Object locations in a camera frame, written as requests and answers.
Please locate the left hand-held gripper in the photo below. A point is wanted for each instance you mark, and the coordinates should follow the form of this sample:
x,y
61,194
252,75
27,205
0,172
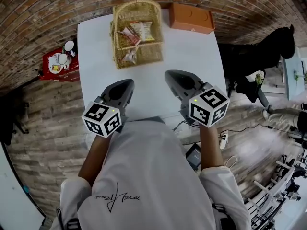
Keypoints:
x,y
100,118

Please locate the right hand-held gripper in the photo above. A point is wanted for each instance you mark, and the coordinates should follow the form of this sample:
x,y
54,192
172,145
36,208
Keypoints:
x,y
206,106

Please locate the small pink candy packet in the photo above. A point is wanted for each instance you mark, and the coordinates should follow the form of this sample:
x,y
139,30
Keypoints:
x,y
130,56

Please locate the wicker basket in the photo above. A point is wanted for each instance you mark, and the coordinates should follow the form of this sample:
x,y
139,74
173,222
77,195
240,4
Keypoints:
x,y
148,54

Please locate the red snack bar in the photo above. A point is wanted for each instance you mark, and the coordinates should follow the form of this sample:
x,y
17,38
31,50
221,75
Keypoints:
x,y
132,36

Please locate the yellow snack packet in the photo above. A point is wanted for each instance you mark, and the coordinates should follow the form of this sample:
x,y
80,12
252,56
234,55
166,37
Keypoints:
x,y
146,31

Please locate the person's right forearm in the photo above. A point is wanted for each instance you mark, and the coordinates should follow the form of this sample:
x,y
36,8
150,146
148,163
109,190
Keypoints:
x,y
211,150

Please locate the person's left forearm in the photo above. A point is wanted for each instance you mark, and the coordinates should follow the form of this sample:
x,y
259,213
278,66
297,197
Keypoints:
x,y
94,157

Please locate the red box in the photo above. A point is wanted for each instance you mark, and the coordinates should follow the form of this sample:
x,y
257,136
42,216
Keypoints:
x,y
69,74

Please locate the white enamel mug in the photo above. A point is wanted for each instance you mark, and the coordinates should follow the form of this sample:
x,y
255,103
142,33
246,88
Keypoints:
x,y
63,59
69,45

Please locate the orange box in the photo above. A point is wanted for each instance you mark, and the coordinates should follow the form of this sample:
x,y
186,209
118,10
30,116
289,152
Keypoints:
x,y
189,17

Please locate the white power strip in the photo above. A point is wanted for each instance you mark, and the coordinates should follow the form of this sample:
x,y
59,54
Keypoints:
x,y
224,140

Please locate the black waist device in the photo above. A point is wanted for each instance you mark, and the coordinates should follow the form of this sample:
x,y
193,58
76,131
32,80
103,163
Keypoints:
x,y
193,156

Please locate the black office chair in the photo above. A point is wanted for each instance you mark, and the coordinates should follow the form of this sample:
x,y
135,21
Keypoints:
x,y
251,56
9,118

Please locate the white flower bunch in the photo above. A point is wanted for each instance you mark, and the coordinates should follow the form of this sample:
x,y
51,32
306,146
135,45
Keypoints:
x,y
259,78

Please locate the person's white shirt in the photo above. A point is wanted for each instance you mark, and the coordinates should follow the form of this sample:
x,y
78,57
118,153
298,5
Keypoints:
x,y
148,176

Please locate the pale blue desk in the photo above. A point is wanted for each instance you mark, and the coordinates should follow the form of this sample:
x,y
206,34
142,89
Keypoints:
x,y
291,80

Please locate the small potted plant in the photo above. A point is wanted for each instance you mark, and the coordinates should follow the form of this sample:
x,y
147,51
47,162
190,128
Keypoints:
x,y
297,75

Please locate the white metal frame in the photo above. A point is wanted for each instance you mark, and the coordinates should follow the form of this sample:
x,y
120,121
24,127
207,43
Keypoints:
x,y
275,195

